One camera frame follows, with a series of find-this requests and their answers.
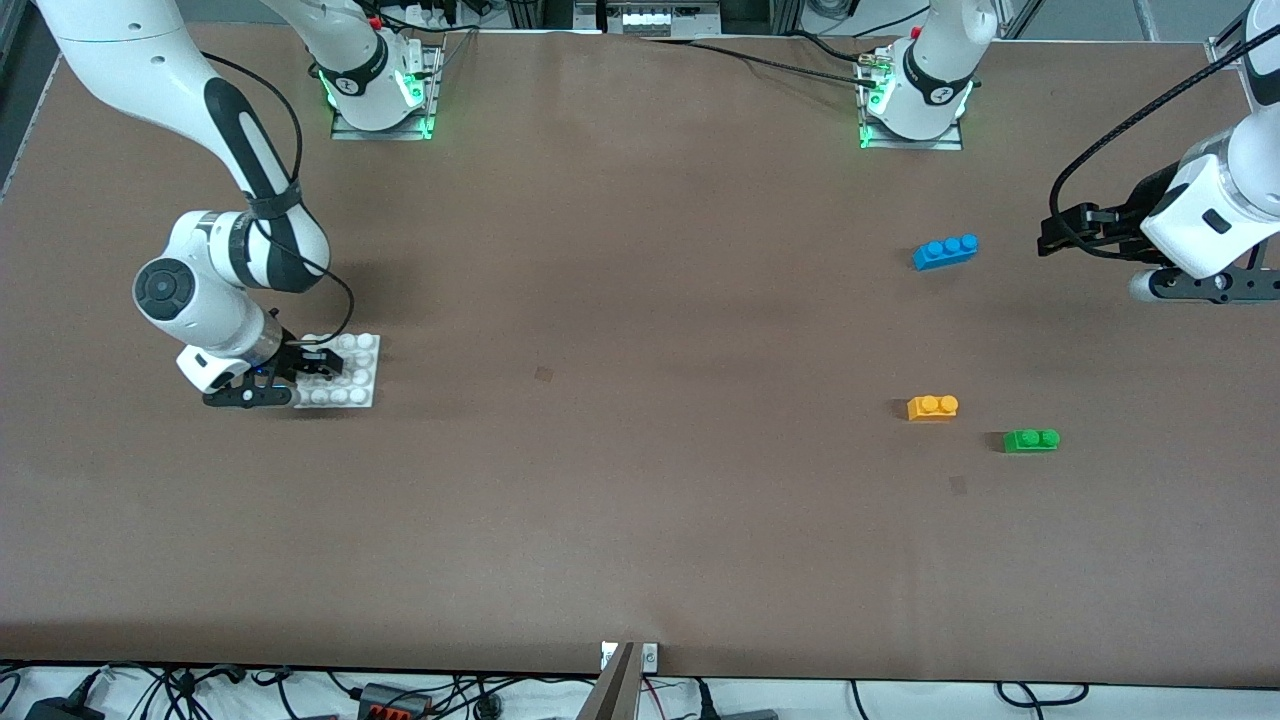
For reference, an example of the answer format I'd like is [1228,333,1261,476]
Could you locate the white studded base plate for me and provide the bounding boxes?
[292,333,382,409]

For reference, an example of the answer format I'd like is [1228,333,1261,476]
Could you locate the black power adapter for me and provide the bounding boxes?
[25,695,107,720]

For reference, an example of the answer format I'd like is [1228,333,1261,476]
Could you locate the long black table cable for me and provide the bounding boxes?
[640,36,877,87]

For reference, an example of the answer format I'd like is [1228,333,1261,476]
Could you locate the white power strip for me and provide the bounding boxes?
[605,0,721,39]

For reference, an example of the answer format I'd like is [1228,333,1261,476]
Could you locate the looped black floor cable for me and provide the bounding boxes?
[995,682,1091,707]

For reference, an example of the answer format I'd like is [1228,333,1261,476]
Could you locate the blue three-stud block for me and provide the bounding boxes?
[912,234,980,271]

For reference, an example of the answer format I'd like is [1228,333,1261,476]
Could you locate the grey slanted post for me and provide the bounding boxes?
[577,642,642,720]

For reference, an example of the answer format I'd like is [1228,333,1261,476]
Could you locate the short black table cable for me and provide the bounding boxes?
[782,30,891,67]

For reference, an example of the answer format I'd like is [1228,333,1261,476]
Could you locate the black box red connectors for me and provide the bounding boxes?
[357,683,434,720]

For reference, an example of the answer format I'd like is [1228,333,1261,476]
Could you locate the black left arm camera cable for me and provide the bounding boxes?
[1050,45,1263,229]

